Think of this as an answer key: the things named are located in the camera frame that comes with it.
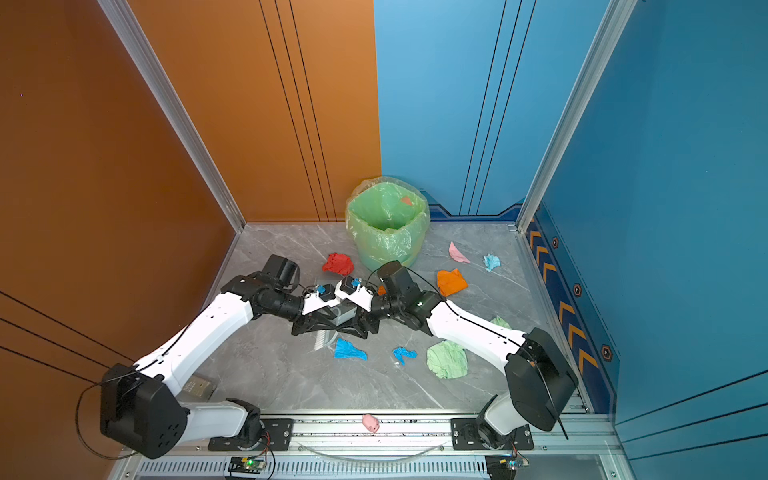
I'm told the left circuit board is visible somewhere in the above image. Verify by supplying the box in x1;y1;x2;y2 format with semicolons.
227;457;268;476

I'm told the pink paper scrap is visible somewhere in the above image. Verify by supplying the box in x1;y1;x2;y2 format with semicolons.
448;242;471;264

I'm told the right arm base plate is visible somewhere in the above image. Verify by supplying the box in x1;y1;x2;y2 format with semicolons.
450;418;535;451

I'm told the small blue paper scrap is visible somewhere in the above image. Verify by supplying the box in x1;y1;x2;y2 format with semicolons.
392;347;418;365

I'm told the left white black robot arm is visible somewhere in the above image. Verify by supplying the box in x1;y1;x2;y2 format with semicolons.
99;255;340;459

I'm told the green trash bin with liner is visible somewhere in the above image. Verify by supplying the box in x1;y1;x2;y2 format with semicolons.
345;177;431;270

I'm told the circuit board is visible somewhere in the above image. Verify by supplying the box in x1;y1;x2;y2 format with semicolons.
485;455;530;480
227;457;268;476

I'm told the grey-green plastic dustpan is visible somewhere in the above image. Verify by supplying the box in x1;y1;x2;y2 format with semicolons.
330;300;358;326

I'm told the light blue paper scrap far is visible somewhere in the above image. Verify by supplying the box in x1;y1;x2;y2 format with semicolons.
483;254;501;272

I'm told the red paper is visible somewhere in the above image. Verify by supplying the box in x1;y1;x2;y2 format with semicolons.
322;253;355;276

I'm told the light green crumpled paper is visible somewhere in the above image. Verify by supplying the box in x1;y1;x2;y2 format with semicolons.
426;341;468;380

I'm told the orange crumpled paper right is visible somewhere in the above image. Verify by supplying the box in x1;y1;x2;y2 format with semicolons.
436;268;468;297

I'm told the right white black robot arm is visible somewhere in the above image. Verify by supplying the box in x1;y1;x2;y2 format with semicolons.
336;261;579;449

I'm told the grey-green hand brush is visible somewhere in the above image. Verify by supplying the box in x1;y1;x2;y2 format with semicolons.
313;330;338;351

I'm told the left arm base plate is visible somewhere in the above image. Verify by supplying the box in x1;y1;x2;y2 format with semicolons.
207;418;294;452

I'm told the blue crumpled paper left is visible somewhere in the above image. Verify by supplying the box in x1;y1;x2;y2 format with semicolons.
334;338;368;361

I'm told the right circuit board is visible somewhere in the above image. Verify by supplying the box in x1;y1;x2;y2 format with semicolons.
485;455;530;480

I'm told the pink paper ball on rail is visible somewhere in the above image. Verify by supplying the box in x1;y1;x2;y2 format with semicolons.
361;414;380;434

